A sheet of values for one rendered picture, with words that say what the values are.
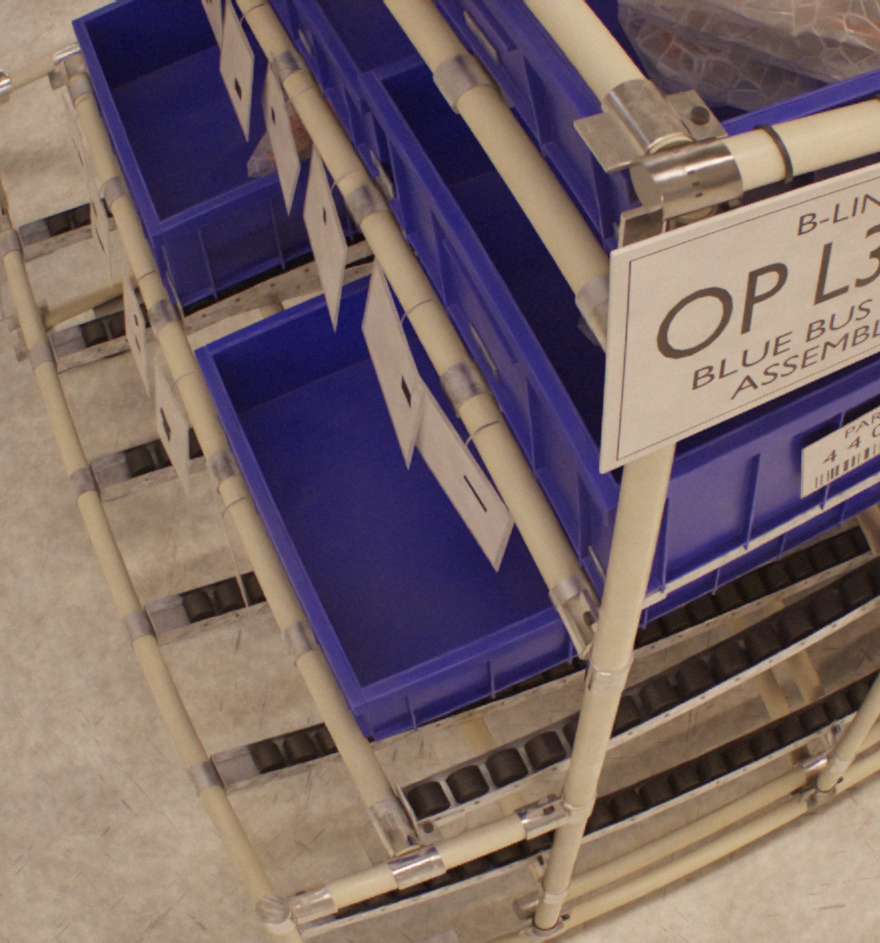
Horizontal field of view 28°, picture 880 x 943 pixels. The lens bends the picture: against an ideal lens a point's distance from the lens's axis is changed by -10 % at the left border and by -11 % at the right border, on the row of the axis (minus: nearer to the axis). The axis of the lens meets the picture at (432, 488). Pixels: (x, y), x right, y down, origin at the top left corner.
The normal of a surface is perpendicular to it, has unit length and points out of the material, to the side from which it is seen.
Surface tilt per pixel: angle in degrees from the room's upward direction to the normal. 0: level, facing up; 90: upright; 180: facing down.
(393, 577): 3
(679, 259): 90
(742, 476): 90
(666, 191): 45
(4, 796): 0
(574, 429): 4
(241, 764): 11
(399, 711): 90
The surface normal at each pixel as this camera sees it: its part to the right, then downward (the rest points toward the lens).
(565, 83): -0.14, -0.40
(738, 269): 0.40, 0.81
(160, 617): 0.16, -0.51
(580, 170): -0.90, 0.43
